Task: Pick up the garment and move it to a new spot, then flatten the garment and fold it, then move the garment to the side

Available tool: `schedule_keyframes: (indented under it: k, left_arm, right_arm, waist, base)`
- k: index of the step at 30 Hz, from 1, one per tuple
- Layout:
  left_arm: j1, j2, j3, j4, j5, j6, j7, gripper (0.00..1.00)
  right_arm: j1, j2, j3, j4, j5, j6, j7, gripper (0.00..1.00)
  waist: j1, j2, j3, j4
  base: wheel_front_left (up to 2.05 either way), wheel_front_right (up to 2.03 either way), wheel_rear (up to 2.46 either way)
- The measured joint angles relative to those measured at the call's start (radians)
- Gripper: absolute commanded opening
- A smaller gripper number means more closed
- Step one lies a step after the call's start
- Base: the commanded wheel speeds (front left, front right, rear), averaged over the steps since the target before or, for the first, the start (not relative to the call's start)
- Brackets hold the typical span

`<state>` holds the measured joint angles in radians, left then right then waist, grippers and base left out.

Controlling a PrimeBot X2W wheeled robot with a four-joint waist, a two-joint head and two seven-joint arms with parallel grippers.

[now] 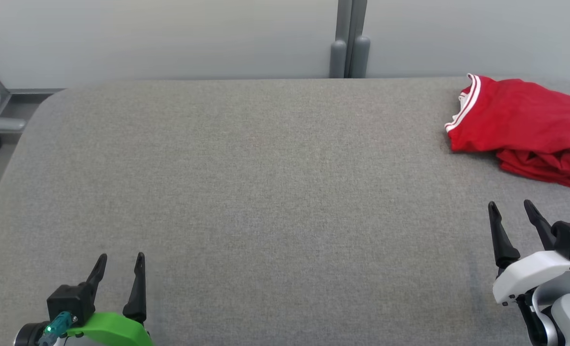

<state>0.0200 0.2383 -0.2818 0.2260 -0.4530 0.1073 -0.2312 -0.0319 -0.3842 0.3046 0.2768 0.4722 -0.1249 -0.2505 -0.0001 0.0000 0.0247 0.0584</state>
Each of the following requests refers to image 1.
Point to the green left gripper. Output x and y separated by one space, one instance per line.
112 331

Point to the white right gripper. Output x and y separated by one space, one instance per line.
525 276

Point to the red shorts with white stripe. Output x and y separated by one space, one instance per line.
554 173

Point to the red jersey with white sleeves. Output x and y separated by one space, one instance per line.
520 120

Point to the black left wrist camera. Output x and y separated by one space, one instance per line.
68 302

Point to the grey partition post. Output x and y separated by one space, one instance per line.
342 24

